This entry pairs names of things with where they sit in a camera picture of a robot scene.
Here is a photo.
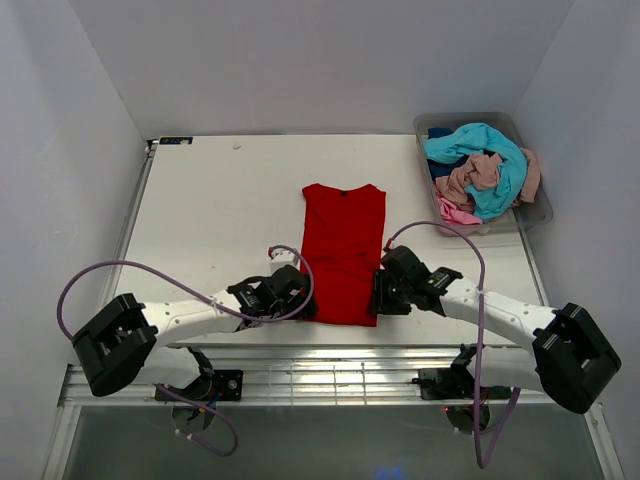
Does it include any clear plastic bin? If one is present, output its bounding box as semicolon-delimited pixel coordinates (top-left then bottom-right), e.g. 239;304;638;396
413;111;553;235

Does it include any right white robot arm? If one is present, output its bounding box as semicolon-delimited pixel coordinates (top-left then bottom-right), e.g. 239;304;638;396
372;246;622;414

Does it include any dark blue t shirt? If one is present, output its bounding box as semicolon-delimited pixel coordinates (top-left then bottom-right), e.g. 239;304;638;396
427;127;467;179

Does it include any turquoise t shirt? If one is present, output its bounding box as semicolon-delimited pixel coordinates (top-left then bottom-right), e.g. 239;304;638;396
422;122;541;226

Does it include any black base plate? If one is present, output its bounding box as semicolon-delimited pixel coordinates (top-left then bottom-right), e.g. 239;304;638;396
411;367;496;400
164;368;243;403

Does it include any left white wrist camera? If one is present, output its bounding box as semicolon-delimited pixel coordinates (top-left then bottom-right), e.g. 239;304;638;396
268;247;298;274

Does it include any red t shirt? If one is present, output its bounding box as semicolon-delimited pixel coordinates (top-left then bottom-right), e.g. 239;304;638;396
302;184;386;327

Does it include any purple cable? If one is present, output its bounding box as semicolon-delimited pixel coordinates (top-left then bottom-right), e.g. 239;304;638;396
383;220;521;470
56;243;316;457

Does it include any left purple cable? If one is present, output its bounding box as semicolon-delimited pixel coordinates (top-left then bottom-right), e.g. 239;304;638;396
56;243;316;457

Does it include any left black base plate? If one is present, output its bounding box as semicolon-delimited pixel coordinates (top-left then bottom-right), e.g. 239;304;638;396
164;368;243;403

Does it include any pink t shirt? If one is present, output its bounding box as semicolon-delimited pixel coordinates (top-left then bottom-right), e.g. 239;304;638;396
437;196;483;226

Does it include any blue label sticker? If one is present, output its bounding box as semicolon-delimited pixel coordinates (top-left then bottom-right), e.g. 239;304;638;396
159;136;193;145

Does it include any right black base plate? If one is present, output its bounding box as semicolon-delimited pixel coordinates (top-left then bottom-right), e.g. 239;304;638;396
411;367;496;400

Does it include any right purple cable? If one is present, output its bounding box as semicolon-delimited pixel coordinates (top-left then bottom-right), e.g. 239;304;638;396
383;220;521;470

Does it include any beige t shirt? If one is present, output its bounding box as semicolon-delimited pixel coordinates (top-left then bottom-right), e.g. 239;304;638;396
434;149;541;221

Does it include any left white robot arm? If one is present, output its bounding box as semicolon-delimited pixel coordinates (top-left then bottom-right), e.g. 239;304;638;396
72;264;317;401

